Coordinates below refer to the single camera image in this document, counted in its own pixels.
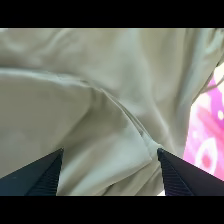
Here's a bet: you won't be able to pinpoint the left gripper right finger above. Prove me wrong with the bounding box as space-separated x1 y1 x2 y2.
156 147 224 197

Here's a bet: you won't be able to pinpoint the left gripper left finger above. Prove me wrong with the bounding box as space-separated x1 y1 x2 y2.
0 148 65 197

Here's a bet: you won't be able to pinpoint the brown pants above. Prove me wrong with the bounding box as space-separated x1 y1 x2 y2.
0 28 224 197

